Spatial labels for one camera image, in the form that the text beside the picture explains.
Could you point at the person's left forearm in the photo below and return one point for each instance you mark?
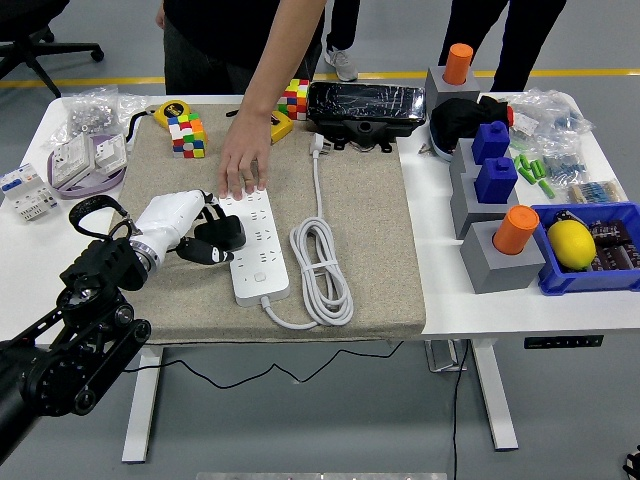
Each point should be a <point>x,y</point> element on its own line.
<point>280,65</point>

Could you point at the beige fabric mat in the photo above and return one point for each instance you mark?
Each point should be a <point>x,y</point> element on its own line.
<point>360,225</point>

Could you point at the small green cylinder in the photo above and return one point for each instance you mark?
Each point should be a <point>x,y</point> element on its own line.
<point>547,189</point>
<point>540,168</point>
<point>524,162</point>
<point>517,163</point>
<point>526,175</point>
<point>534,169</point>

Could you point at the person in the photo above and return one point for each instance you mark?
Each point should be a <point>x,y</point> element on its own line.
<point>340,25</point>
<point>210,35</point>
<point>530,30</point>

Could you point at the white circuit breaker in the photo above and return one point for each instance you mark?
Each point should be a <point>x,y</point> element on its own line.
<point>27,192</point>

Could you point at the grey socket block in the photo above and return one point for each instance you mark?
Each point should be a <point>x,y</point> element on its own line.
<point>500,275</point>
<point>465,210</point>
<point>440,90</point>
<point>460,160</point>

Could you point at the colourful puzzle cube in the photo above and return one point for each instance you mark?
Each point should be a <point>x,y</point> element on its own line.
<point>299,100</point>
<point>187,135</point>

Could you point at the small metal clip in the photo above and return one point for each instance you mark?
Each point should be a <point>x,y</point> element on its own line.
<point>425,149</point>

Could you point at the square yellow tape measure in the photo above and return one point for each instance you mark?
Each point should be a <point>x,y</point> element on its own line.
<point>282,127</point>

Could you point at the person's left hand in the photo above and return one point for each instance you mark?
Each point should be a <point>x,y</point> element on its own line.
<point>245,150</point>

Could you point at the white power strip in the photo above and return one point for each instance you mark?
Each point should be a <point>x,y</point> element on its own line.
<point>262,280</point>

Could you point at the clear bag of blue parts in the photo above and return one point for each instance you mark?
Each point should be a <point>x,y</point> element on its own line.
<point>550,112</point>
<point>562,165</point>

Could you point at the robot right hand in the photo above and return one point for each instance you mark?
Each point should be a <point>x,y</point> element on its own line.
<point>634,467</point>

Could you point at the black table control panel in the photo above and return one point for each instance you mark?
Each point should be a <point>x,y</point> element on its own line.
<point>562,342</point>

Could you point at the blue white rounded object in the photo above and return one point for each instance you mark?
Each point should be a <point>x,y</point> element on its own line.
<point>442,150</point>

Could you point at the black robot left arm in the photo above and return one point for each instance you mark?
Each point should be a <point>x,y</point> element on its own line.
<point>100,265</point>

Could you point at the clear bag of screws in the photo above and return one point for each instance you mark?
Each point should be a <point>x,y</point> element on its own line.
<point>90,115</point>

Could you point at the grey metal bracket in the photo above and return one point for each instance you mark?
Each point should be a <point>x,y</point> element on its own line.
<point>440,357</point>

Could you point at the black office chair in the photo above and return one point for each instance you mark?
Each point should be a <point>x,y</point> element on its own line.
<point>25,15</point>

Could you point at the white table leg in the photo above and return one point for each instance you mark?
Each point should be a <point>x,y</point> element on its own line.
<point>495,400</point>
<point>145,410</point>

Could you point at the orange cylinder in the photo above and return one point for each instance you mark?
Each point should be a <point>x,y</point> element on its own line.
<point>458,62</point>
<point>515,230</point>

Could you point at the black mounting bracket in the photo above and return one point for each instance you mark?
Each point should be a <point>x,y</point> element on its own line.
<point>367,129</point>

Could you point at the white wall switch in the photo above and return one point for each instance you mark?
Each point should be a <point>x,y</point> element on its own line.
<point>110,152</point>

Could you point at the clear bag of resistors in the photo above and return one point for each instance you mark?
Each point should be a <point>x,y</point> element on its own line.
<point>595,191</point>

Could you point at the black plug adapter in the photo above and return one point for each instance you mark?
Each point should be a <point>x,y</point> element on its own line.
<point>227,232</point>

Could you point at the blue peg block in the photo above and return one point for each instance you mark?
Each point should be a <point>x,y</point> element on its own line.
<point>495,182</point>
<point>490,142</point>

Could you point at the black cloth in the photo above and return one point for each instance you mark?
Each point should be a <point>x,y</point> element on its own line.
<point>455,120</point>

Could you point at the small black tool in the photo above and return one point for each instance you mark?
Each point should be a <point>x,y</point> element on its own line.
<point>565,217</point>

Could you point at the yellow lemon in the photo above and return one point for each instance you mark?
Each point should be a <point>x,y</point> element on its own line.
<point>571,245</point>

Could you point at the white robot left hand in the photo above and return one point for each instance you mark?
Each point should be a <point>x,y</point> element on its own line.
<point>165,215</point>

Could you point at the black wrapped box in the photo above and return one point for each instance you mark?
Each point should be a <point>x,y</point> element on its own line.
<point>365,102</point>

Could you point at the black hex key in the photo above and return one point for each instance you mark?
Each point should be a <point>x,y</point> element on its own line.
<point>234,112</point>

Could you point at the round yellow tape measure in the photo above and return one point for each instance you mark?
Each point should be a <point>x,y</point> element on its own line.
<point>172,114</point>

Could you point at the blue plastic bin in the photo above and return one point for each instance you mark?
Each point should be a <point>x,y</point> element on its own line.
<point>575,282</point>

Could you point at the white wall socket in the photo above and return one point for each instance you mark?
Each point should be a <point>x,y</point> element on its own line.
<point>72,160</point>

